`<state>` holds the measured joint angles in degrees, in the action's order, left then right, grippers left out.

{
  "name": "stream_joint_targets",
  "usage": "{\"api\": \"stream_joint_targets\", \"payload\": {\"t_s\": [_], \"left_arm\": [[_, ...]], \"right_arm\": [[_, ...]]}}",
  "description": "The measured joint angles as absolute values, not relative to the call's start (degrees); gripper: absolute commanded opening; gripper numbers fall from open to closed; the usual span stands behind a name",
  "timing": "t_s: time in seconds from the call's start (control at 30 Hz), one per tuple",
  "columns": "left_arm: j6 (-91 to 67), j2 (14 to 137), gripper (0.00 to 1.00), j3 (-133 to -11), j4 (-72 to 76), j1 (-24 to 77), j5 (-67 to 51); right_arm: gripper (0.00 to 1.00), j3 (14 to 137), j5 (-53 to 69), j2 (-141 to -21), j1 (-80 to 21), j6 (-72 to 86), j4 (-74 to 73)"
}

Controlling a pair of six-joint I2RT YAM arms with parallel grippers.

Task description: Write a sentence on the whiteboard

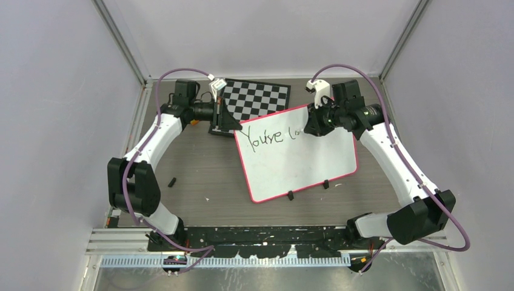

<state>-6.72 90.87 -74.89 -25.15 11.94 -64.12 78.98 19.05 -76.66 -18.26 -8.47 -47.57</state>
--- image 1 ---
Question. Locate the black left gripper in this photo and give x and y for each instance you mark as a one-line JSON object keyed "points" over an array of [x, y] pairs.
{"points": [[223, 119]]}

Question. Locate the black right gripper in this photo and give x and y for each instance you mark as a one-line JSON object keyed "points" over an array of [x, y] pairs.
{"points": [[314, 125]]}

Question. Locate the pink framed whiteboard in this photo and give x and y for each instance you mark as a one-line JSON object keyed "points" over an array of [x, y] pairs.
{"points": [[278, 158]]}

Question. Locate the black marker cap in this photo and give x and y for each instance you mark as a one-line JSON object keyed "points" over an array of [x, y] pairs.
{"points": [[172, 182]]}

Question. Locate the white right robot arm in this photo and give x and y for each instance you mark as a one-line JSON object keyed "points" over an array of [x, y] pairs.
{"points": [[424, 207]]}

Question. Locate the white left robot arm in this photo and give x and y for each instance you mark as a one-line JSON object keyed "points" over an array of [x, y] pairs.
{"points": [[132, 184]]}

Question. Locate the black white checkerboard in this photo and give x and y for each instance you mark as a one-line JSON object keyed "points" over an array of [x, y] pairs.
{"points": [[251, 99]]}

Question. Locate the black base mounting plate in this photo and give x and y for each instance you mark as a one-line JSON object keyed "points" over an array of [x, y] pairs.
{"points": [[274, 242]]}

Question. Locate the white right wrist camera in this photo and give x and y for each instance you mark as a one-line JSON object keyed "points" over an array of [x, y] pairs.
{"points": [[321, 90]]}

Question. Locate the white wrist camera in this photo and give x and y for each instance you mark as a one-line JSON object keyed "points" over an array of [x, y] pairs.
{"points": [[321, 90], [216, 85]]}

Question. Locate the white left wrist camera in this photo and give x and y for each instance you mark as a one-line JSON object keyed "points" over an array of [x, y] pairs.
{"points": [[216, 85]]}

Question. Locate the aluminium frame rail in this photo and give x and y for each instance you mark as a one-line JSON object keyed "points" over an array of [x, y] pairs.
{"points": [[143, 248]]}

